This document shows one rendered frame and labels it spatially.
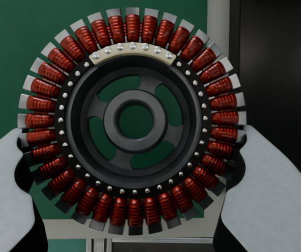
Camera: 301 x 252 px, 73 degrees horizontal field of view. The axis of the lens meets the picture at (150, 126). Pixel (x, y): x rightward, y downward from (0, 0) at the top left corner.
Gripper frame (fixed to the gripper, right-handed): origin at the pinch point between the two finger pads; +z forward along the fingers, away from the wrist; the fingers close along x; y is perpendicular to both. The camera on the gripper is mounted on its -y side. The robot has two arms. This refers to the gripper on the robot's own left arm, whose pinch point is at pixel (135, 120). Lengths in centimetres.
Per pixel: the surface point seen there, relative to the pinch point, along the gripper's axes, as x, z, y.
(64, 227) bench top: -6.9, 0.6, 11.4
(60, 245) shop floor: -39, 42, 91
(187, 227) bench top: 4.3, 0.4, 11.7
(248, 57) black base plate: 8.8, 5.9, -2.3
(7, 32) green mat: -11.1, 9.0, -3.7
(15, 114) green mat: -10.7, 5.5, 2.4
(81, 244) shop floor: -29, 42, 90
